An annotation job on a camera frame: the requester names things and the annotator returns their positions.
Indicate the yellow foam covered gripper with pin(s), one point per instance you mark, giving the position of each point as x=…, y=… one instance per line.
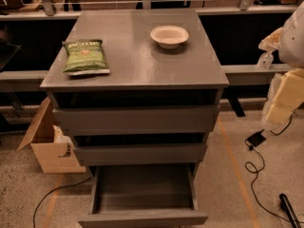
x=293, y=42

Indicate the grey bottom drawer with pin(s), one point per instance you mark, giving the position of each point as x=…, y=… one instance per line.
x=143, y=196

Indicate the grey drawer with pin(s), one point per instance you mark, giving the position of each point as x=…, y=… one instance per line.
x=140, y=154
x=137, y=120
x=143, y=196

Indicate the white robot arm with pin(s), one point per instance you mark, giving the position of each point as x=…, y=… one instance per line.
x=288, y=40

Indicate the grey middle drawer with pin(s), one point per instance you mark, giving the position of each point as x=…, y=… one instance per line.
x=140, y=154

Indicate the grey drawer cabinet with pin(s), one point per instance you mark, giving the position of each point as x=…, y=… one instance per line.
x=142, y=74

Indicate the grey top drawer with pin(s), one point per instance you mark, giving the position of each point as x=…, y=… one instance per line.
x=137, y=120

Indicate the black power adapter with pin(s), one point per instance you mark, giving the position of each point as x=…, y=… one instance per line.
x=255, y=139

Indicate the black bar on floor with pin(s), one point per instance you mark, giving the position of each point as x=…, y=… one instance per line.
x=288, y=209

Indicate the white paper bowl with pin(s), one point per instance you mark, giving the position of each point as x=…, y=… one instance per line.
x=169, y=37

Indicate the green chip bag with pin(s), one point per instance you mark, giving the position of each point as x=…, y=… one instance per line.
x=85, y=57

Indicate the open cardboard box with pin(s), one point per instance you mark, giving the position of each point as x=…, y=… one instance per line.
x=53, y=150

